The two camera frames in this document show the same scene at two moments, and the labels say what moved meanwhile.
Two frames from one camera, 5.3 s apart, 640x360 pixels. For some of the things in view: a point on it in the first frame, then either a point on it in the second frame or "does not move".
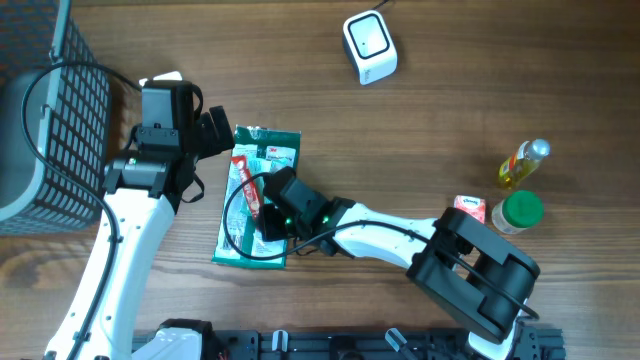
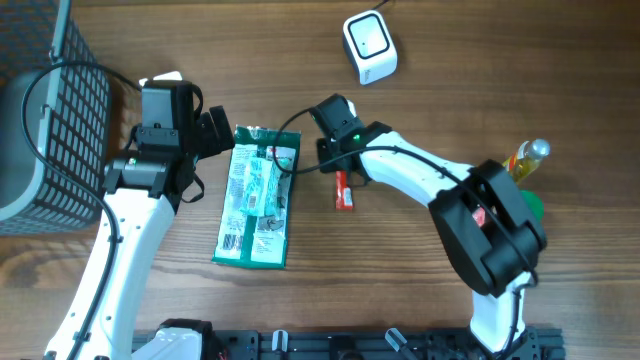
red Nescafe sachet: x=250 y=188 → x=343 y=192
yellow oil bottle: x=519 y=166 does not move
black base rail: x=527 y=342 does not move
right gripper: x=269 y=227 → x=324 y=160
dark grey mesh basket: x=68 y=114 does not move
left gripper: x=215 y=132 does not move
